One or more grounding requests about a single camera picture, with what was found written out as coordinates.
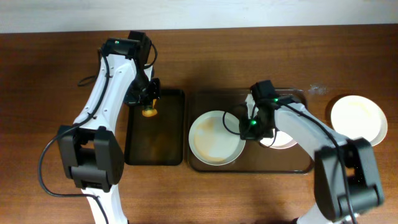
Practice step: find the white bluish plate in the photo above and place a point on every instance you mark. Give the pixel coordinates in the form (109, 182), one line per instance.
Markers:
(213, 138)

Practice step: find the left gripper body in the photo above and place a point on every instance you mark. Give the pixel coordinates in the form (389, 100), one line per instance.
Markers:
(149, 101)

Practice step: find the black tray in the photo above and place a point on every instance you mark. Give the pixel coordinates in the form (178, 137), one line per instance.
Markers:
(157, 140)

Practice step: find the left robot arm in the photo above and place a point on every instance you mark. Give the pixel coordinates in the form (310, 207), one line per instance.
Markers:
(90, 153)

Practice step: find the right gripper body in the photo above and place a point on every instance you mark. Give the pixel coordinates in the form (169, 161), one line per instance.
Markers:
(249, 133)

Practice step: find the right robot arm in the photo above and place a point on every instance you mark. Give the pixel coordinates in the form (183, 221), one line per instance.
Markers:
(346, 176)

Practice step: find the green yellow sponge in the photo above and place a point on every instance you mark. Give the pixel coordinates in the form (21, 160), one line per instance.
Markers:
(149, 110)

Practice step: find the brown tray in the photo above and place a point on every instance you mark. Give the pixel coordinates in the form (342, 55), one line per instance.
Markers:
(255, 157)

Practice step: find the white pinkish plate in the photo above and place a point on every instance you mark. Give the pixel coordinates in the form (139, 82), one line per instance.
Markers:
(281, 141)

